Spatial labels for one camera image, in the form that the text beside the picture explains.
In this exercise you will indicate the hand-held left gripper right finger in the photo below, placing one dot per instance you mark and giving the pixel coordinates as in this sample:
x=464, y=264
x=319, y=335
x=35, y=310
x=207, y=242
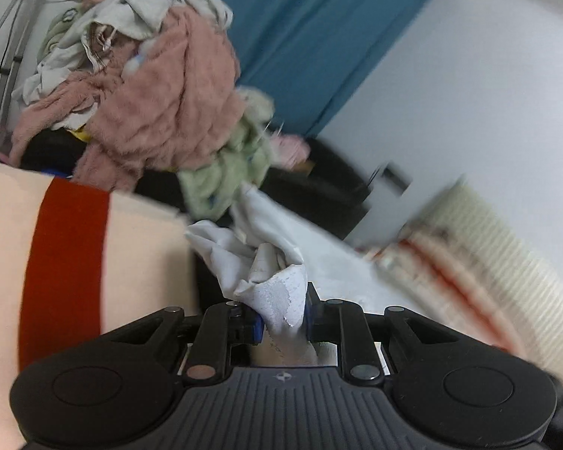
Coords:
x=352, y=333

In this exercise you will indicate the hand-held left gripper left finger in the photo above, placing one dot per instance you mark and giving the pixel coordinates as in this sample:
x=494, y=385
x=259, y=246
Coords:
x=211, y=337

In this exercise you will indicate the white garment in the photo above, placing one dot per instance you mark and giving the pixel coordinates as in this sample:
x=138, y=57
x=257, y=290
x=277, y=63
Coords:
x=272, y=286

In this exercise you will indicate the black armchair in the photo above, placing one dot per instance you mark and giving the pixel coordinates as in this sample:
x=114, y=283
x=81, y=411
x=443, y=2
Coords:
x=309, y=192

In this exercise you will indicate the green fleece blanket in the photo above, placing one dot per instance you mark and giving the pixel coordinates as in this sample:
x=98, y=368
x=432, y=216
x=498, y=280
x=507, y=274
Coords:
x=216, y=183

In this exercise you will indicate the red black cream striped blanket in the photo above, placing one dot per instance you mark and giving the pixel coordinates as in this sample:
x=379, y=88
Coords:
x=70, y=253

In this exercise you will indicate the cream ribbed pillow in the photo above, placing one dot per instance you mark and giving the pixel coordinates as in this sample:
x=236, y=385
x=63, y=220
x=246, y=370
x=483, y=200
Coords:
x=497, y=243

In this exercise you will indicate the small pink cloth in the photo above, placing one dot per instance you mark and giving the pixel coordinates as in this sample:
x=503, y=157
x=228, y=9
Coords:
x=291, y=150

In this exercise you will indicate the pink fluffy blanket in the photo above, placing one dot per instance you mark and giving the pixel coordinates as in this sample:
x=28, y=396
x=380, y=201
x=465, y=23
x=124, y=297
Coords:
x=169, y=117

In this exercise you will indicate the yellow fabric strip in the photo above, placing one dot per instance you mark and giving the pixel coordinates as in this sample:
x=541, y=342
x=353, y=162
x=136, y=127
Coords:
x=80, y=133

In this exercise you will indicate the blue curtain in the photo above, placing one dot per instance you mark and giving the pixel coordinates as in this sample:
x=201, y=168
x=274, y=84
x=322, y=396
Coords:
x=309, y=33

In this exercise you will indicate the plaid cloth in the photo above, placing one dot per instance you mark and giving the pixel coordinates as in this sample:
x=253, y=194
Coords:
x=101, y=40

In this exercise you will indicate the grey garment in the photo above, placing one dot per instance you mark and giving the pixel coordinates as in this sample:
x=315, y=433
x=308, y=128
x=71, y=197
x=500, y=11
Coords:
x=145, y=4

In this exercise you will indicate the pale green printed cloth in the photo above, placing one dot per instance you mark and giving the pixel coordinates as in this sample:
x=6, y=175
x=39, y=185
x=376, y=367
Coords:
x=61, y=33

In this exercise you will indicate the black wall socket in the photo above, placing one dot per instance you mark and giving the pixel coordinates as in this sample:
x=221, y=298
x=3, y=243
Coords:
x=394, y=178

